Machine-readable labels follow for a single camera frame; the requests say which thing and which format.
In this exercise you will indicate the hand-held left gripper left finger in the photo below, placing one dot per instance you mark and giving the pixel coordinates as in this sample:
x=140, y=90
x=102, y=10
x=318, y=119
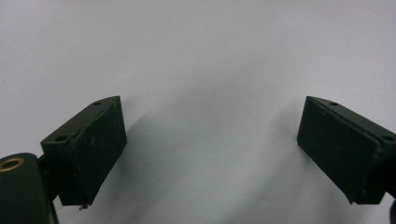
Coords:
x=87, y=149

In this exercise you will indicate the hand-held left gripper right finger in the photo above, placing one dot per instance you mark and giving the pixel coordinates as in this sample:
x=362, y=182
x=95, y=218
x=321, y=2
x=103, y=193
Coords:
x=345, y=149

